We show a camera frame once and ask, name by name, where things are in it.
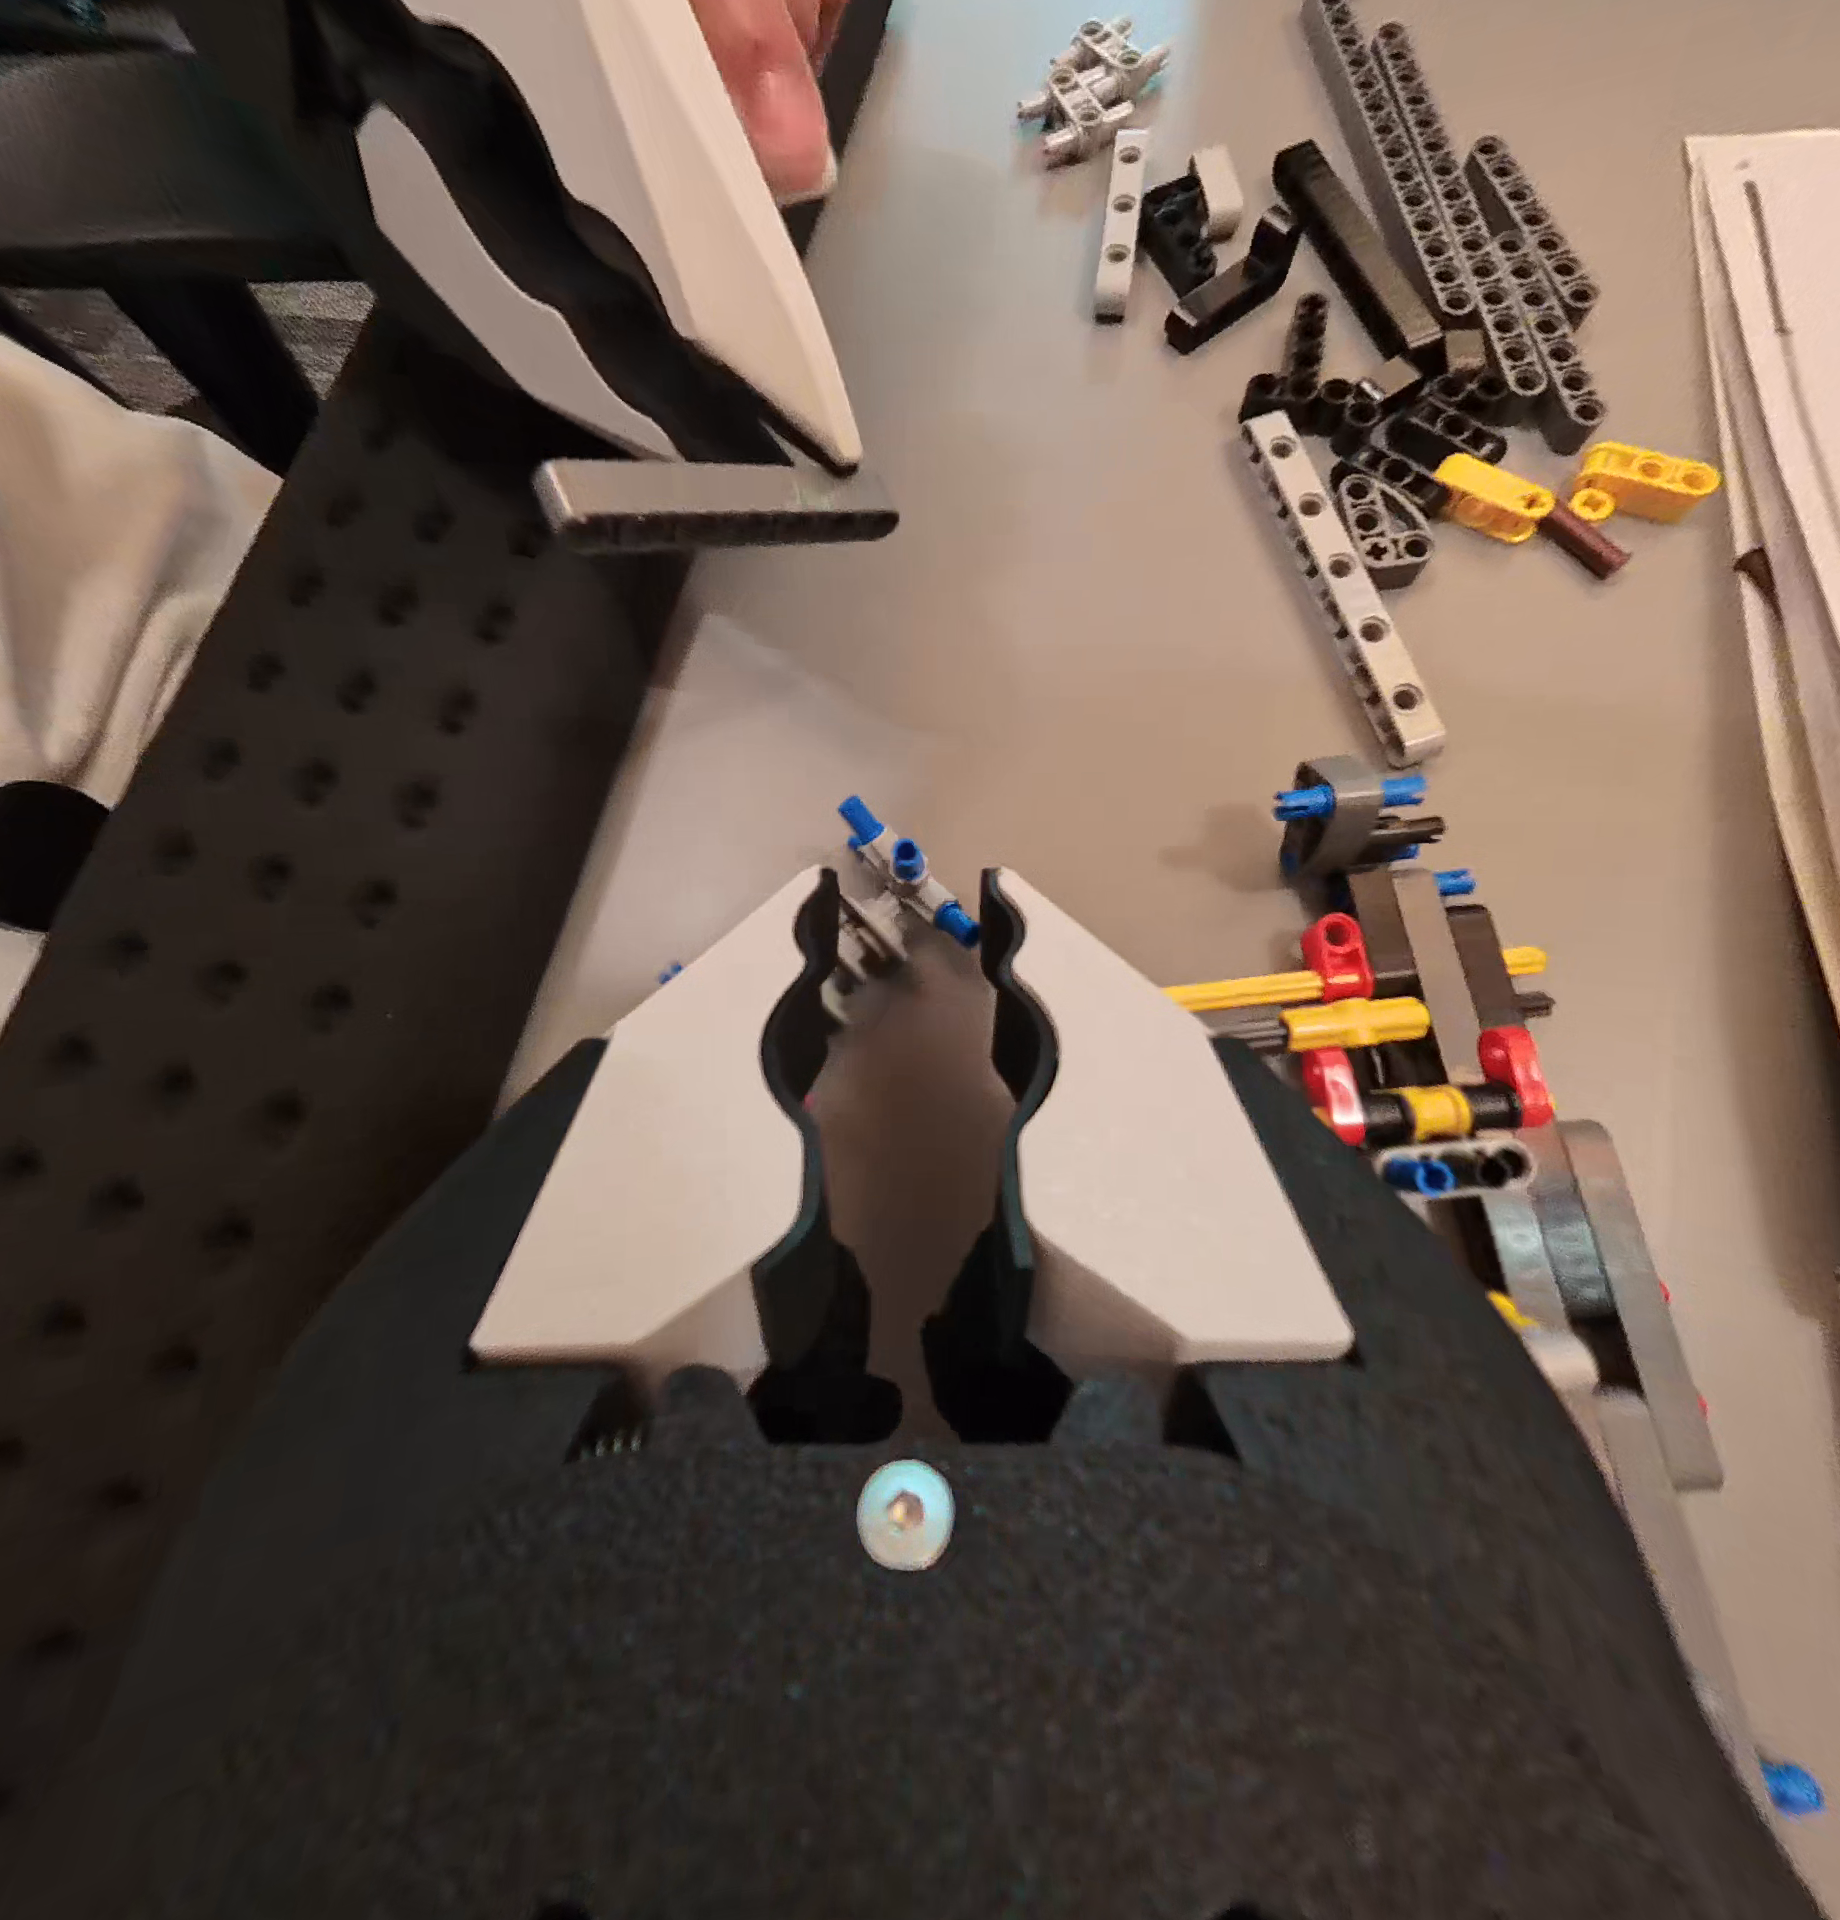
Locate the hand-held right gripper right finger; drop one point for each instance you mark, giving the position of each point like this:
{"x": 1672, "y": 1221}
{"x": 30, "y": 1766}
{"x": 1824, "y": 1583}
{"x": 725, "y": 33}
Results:
{"x": 1172, "y": 1201}

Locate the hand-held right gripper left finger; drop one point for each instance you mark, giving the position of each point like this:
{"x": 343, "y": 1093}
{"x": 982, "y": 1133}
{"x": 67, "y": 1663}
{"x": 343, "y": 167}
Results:
{"x": 650, "y": 1201}

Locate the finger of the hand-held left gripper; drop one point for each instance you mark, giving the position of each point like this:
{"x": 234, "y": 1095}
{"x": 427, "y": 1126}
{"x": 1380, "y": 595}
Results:
{"x": 485, "y": 316}
{"x": 709, "y": 227}

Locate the dark grey lego beam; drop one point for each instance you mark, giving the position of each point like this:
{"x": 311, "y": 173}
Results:
{"x": 709, "y": 504}

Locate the grey lego connector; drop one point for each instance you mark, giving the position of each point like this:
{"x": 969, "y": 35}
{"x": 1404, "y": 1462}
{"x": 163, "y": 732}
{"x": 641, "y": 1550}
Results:
{"x": 904, "y": 872}

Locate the lego instruction booklet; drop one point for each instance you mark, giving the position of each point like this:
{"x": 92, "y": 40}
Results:
{"x": 1806, "y": 451}

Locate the lego chassis assembly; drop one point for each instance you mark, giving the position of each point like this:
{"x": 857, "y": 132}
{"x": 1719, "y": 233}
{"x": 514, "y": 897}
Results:
{"x": 1446, "y": 976}

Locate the light grey lego axle pieces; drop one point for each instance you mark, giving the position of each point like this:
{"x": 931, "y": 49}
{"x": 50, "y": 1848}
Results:
{"x": 1092, "y": 81}

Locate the small black lego pieces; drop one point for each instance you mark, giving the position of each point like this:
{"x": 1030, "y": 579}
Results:
{"x": 1221, "y": 286}

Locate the light grey lego beam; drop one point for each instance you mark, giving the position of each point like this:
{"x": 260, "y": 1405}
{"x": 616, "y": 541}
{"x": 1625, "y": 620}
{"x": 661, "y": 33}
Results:
{"x": 1338, "y": 584}

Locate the black lego beam pile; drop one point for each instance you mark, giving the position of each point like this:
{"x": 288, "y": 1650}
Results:
{"x": 1459, "y": 256}

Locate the yellow lego liftarm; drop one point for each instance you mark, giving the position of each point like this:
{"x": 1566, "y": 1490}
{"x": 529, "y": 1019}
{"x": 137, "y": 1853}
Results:
{"x": 1648, "y": 482}
{"x": 1487, "y": 497}

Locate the brown lego axle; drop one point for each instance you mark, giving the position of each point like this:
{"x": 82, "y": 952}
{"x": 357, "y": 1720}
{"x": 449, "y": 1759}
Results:
{"x": 1588, "y": 541}

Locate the person's left hand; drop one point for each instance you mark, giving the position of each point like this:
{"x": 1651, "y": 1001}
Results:
{"x": 778, "y": 92}

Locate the black dimpled pad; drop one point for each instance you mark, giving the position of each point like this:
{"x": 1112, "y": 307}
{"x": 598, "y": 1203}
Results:
{"x": 260, "y": 976}

